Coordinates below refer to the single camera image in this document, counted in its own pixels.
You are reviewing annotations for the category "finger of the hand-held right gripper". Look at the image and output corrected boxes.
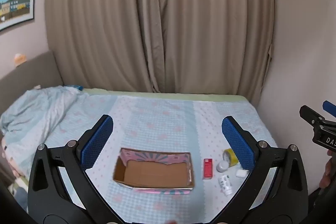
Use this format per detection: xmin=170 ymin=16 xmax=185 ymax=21
xmin=300 ymin=105 xmax=336 ymax=127
xmin=323 ymin=100 xmax=336 ymax=118

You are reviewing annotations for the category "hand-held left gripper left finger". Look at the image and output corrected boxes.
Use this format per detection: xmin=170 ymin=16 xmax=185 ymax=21
xmin=28 ymin=114 xmax=124 ymax=224

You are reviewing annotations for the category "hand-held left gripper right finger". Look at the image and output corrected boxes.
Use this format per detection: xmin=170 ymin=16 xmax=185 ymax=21
xmin=221 ymin=116 xmax=309 ymax=224

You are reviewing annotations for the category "white round jar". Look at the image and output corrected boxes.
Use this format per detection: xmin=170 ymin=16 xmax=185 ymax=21
xmin=216 ymin=160 xmax=229 ymax=172

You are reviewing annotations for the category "small red carton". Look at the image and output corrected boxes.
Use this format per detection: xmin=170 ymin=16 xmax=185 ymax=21
xmin=203 ymin=158 xmax=214 ymax=180

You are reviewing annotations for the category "white bottle with green label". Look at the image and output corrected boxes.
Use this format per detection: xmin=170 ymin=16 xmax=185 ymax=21
xmin=218 ymin=175 xmax=234 ymax=196

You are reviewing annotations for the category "cardboard box with pink flaps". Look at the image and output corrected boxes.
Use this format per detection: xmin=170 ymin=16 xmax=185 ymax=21
xmin=112 ymin=147 xmax=196 ymax=191

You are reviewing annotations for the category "person's right hand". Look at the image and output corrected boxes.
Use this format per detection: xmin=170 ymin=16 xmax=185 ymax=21
xmin=319 ymin=149 xmax=336 ymax=189

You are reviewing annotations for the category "yellow tape roll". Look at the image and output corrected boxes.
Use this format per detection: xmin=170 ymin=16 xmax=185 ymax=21
xmin=223 ymin=148 xmax=239 ymax=167

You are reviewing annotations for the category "blue pink printed bed sheet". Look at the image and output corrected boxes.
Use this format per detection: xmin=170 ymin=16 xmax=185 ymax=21
xmin=16 ymin=94 xmax=279 ymax=224

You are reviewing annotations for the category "light blue quilt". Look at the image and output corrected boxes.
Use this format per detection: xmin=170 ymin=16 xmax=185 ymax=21
xmin=0 ymin=85 xmax=84 ymax=174

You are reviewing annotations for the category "light green mattress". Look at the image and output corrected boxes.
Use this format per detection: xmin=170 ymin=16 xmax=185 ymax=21
xmin=81 ymin=88 xmax=248 ymax=103

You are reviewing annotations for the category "grey headboard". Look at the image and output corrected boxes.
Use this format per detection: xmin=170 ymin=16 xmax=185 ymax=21
xmin=0 ymin=50 xmax=63 ymax=119

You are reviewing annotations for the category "orange toy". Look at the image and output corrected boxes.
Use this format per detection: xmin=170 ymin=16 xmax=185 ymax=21
xmin=14 ymin=53 xmax=27 ymax=65

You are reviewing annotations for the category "beige curtain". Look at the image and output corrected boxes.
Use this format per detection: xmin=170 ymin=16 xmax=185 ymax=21
xmin=45 ymin=0 xmax=276 ymax=95

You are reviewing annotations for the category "framed wall picture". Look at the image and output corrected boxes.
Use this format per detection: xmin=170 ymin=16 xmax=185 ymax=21
xmin=0 ymin=0 xmax=38 ymax=31

